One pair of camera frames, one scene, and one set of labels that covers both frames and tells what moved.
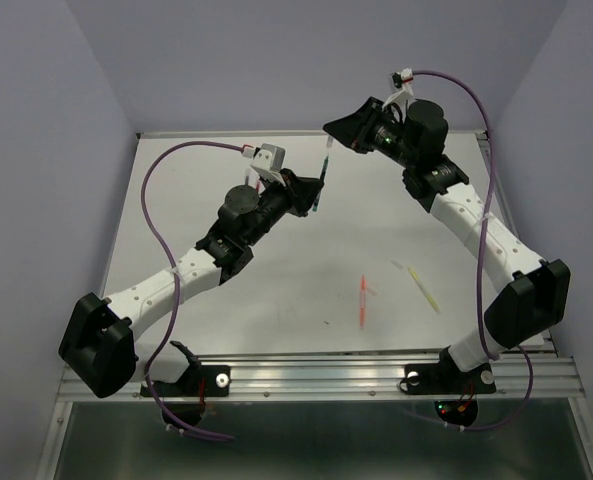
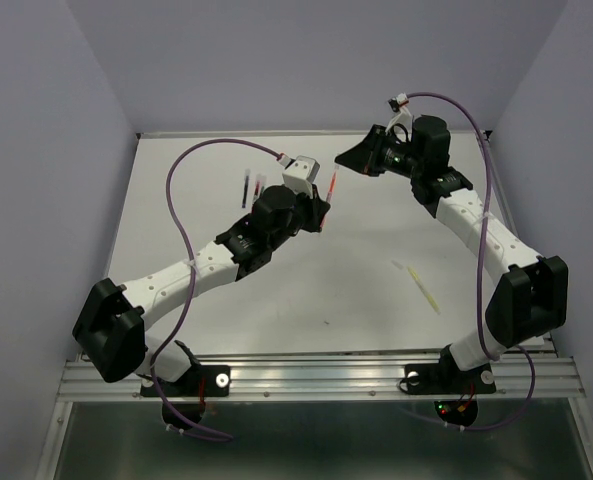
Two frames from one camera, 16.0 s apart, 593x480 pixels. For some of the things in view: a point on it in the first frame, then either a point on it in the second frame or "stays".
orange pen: x=362 y=302 -> x=329 y=197
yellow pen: x=434 y=303 stays
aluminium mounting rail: x=533 y=375 stays
